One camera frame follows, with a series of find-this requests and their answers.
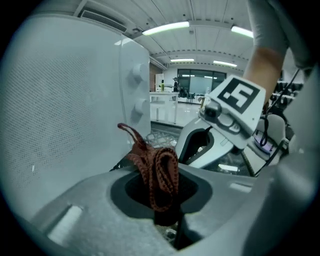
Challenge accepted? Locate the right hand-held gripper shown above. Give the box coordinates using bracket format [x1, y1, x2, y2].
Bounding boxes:
[174, 74, 267, 170]

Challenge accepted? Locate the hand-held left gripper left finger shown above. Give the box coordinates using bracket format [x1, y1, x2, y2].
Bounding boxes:
[29, 167, 176, 256]

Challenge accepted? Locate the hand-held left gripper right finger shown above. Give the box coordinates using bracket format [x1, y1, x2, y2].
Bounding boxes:
[177, 163, 266, 256]

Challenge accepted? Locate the brown woven cloth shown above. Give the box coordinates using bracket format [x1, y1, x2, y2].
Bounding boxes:
[117, 122, 181, 226]

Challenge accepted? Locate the person's right forearm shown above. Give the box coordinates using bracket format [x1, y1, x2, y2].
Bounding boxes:
[241, 46, 286, 107]

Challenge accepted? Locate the white microwave knob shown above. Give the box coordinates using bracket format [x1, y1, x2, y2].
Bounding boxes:
[128, 63, 149, 82]
[130, 98, 149, 121]

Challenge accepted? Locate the glass partition window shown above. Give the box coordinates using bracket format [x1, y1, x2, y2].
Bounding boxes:
[177, 69, 228, 96]

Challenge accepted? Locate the white counter table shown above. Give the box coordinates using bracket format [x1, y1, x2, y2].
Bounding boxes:
[149, 90, 181, 125]

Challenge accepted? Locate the grey office chair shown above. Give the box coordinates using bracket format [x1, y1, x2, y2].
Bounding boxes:
[255, 113, 288, 151]

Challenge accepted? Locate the ceiling air conditioner vent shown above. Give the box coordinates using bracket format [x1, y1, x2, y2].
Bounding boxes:
[78, 8, 128, 33]

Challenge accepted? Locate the black cable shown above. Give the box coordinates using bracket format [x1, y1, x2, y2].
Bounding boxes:
[259, 67, 301, 147]

